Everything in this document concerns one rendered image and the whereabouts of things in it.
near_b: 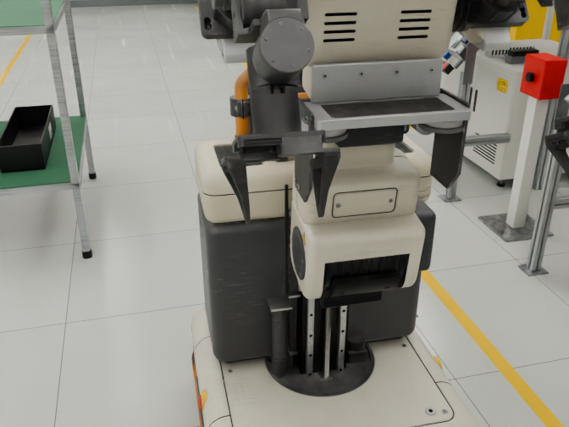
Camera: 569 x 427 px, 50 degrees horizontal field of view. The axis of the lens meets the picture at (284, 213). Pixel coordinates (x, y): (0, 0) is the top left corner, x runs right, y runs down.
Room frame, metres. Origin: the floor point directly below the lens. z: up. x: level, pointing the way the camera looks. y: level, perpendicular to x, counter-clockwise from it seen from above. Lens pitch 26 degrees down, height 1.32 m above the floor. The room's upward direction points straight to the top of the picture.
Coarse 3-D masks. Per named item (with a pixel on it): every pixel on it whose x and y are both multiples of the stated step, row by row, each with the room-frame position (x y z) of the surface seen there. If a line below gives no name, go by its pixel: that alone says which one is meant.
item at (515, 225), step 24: (528, 72) 2.50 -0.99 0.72; (552, 72) 2.44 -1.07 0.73; (528, 96) 2.53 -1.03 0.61; (552, 96) 2.45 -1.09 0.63; (528, 120) 2.50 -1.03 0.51; (528, 144) 2.48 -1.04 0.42; (528, 168) 2.48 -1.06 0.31; (528, 192) 2.49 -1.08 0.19; (480, 216) 2.60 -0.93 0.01; (504, 216) 2.60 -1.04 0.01; (528, 216) 2.60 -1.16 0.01; (504, 240) 2.38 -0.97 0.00
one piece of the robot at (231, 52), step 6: (222, 42) 0.97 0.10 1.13; (228, 42) 0.97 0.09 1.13; (234, 42) 0.97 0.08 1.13; (222, 48) 0.98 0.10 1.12; (228, 48) 0.96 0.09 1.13; (234, 48) 0.96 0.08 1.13; (240, 48) 0.97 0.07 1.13; (246, 48) 0.97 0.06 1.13; (222, 54) 0.98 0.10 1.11; (228, 54) 0.96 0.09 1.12; (234, 54) 0.96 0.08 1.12; (240, 54) 0.96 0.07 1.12; (228, 60) 0.96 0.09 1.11; (234, 60) 0.96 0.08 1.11; (240, 60) 0.96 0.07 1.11
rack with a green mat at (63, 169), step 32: (0, 0) 2.87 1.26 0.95; (32, 0) 2.87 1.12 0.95; (64, 0) 2.88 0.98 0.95; (0, 32) 2.19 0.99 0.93; (32, 32) 2.22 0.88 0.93; (64, 96) 2.24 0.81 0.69; (0, 128) 2.89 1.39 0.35; (64, 128) 2.23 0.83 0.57; (64, 160) 2.46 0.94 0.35; (0, 192) 2.17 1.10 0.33
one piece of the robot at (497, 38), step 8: (488, 32) 1.06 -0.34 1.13; (496, 32) 1.07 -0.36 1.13; (504, 32) 1.07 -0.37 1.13; (488, 40) 1.05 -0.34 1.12; (496, 40) 1.06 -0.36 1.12; (504, 40) 1.06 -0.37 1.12; (480, 48) 1.06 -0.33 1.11; (488, 48) 1.05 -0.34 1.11; (496, 48) 1.06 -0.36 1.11; (504, 48) 1.06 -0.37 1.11
